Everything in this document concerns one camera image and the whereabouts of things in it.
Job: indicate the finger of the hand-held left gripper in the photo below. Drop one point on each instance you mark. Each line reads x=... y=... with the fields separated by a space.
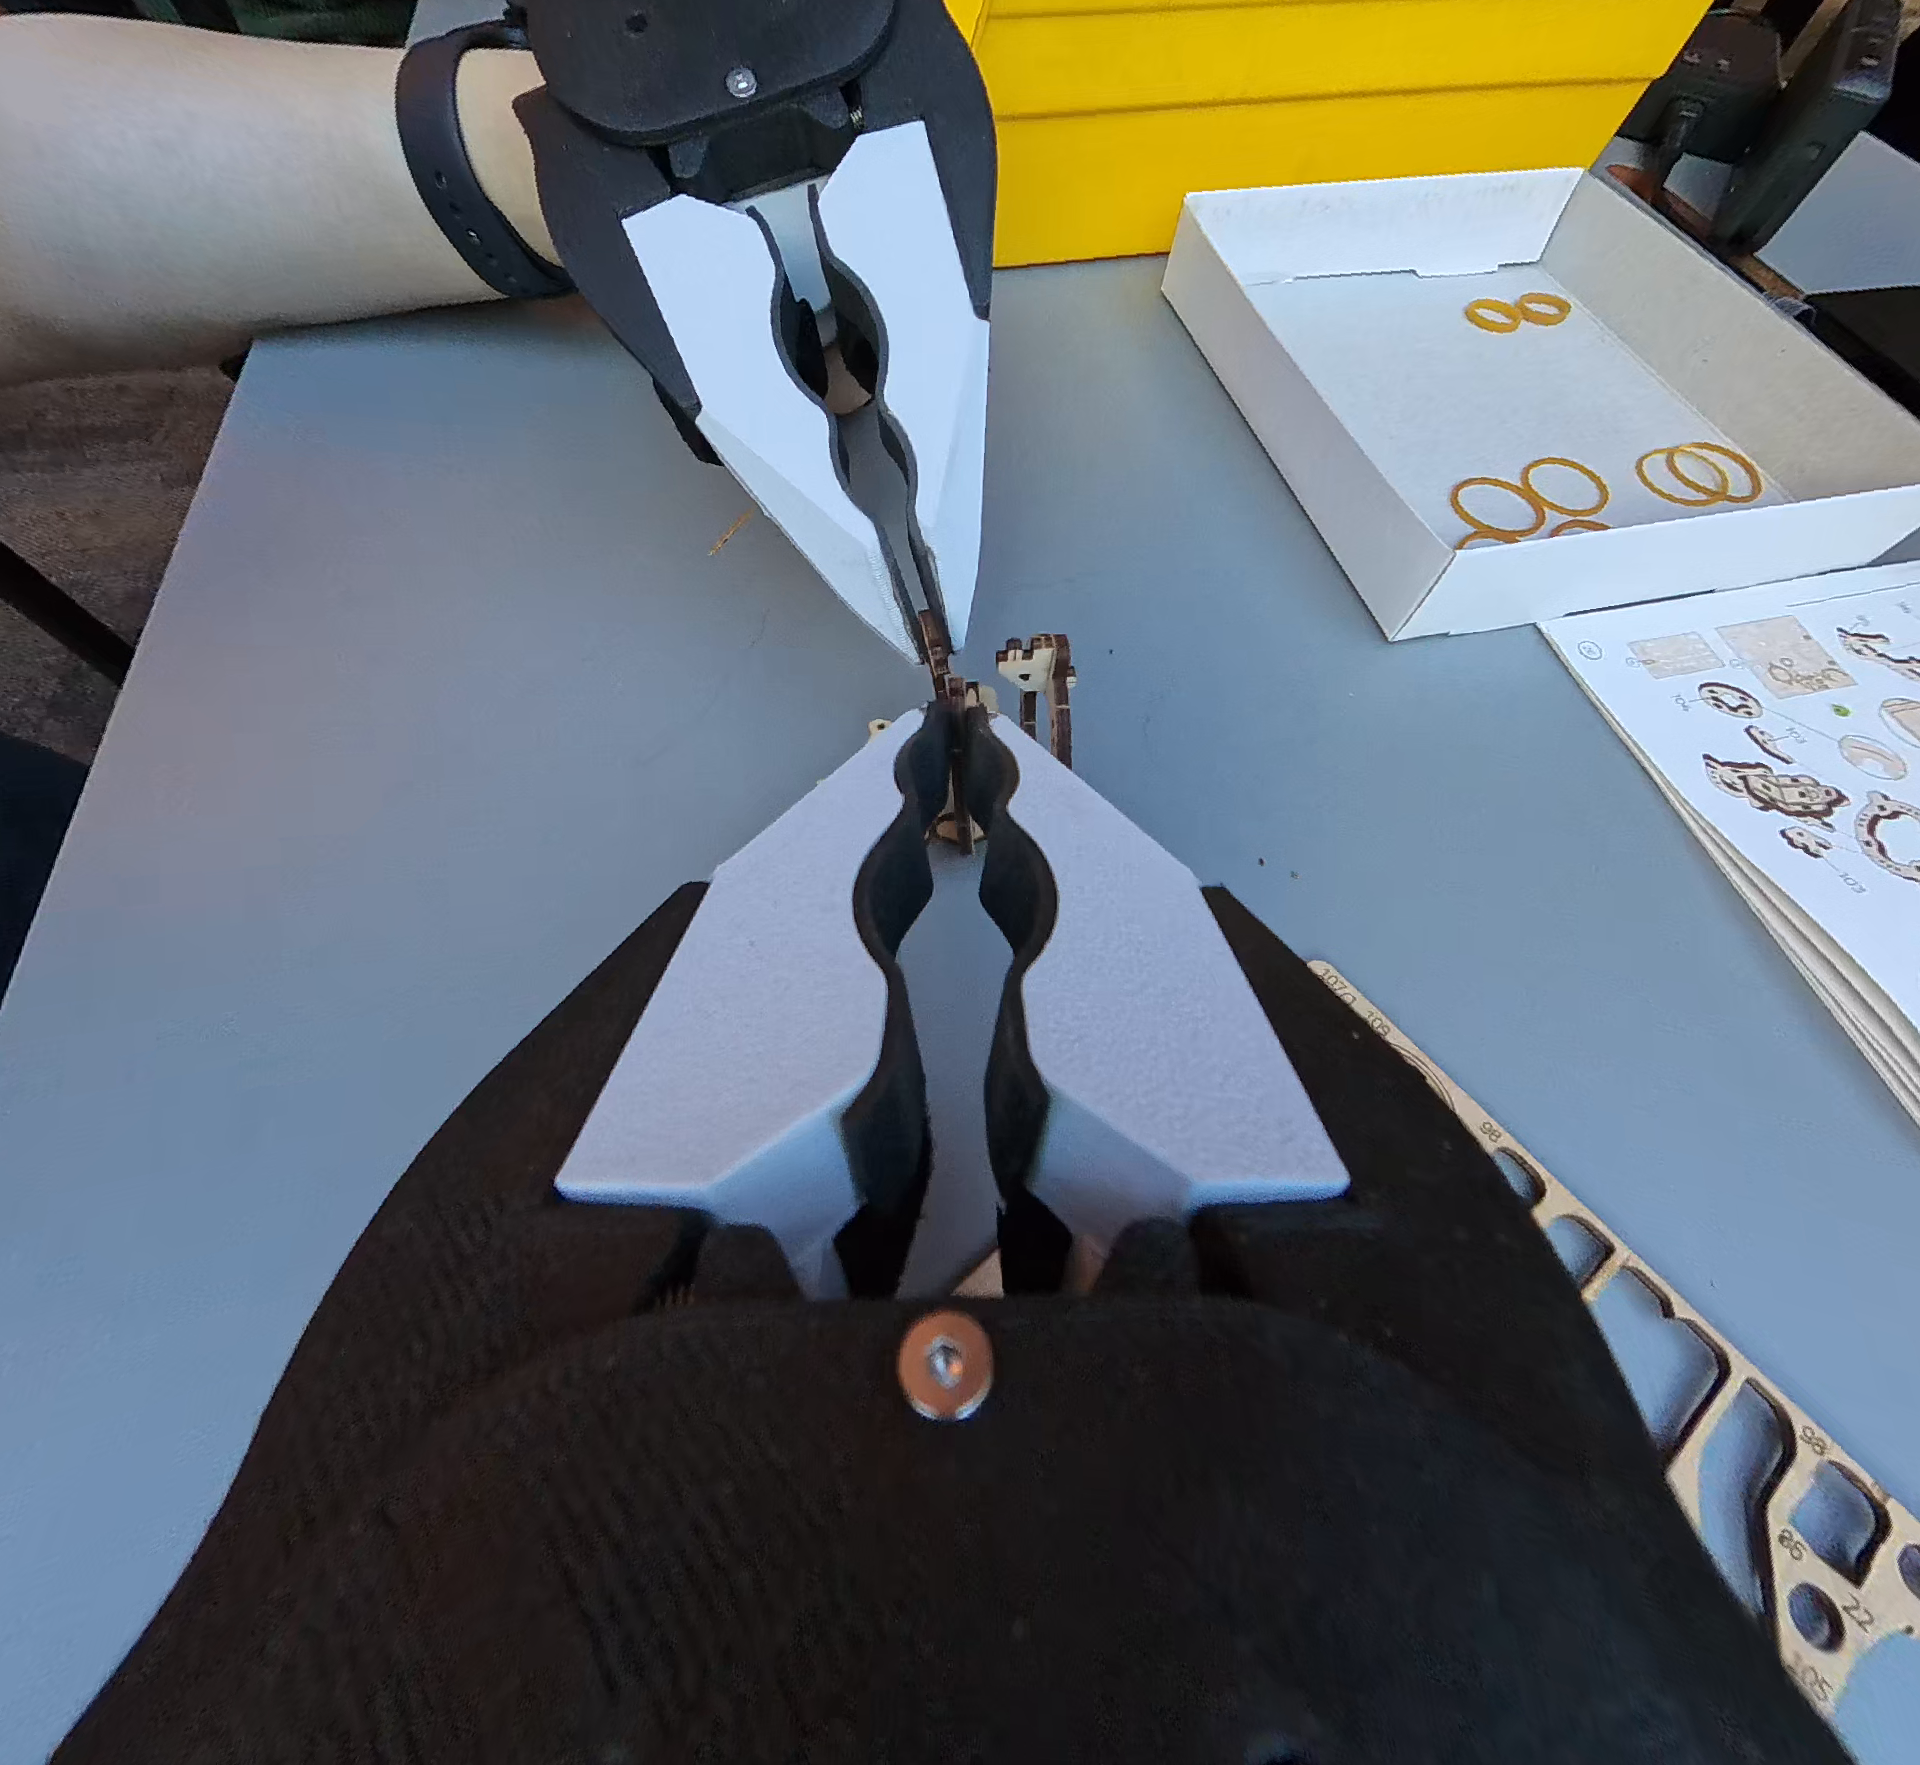
x=704 y=309
x=930 y=296

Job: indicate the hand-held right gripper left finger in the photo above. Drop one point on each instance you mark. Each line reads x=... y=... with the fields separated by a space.
x=751 y=1029

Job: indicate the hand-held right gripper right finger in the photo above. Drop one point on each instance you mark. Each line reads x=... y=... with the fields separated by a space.
x=1156 y=1029

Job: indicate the small wooden model part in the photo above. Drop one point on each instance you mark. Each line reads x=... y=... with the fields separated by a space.
x=936 y=642

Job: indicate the wooden model subassembly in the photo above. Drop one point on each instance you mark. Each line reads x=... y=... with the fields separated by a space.
x=1042 y=664

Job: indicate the person's left forearm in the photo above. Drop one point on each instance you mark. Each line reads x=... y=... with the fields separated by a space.
x=195 y=175

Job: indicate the laser-cut plywood parts sheet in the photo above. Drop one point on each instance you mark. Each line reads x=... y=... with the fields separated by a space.
x=1819 y=1446

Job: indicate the thin yellow scrap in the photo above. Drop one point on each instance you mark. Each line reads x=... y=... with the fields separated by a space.
x=730 y=536

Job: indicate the black wristband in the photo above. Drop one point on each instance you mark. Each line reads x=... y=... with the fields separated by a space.
x=441 y=191

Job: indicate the white cardboard box tray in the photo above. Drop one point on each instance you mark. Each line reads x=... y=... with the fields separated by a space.
x=1351 y=355

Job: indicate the group of yellow rubber bands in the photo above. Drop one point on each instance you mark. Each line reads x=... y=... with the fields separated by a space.
x=1518 y=315

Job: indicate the illustrated instruction booklet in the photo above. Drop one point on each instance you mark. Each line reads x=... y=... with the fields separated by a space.
x=1725 y=730

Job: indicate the black metal table leg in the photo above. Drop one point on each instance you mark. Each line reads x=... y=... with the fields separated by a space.
x=60 y=610

